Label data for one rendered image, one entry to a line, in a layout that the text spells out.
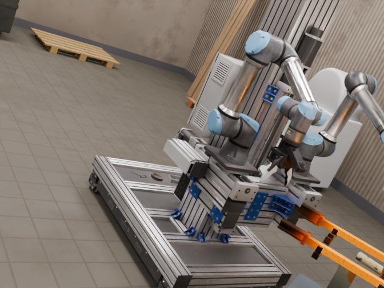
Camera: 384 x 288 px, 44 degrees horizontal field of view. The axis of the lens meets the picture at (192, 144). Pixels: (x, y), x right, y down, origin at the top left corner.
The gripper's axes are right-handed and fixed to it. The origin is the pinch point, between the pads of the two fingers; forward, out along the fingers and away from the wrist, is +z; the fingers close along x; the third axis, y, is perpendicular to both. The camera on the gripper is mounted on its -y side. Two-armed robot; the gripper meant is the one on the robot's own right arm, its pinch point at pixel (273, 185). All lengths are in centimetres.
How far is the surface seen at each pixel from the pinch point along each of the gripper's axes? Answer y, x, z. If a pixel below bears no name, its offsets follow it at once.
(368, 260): -9, -81, 30
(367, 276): -55, 6, 0
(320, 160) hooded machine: 192, -276, 54
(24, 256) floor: 73, 59, 93
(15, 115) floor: 261, 25, 93
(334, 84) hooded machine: 213, -265, -25
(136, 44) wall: 617, -244, 67
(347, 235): -33.7, -9.0, -0.4
